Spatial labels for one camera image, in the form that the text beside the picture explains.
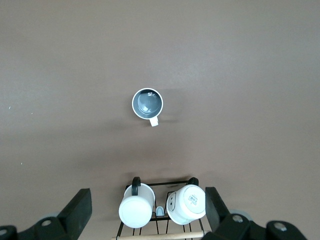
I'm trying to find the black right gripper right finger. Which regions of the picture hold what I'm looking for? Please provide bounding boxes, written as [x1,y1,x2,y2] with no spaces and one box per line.
[199,186,266,240]

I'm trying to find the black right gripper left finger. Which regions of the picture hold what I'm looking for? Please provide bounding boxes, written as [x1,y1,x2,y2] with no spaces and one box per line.
[18,188,93,240]

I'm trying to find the white mug grey inside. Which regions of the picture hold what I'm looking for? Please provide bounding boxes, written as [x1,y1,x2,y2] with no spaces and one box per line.
[131,87,164,128]

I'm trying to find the white mug barcode base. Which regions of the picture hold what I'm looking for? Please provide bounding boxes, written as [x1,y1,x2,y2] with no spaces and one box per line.
[165,176,207,226]

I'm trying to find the white mug plain base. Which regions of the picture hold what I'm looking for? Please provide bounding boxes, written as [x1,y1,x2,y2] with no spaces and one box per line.
[118,176,156,229]

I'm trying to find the black wire mug rack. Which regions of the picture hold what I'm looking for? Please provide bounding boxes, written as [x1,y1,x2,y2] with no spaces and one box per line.
[111,179,207,240]

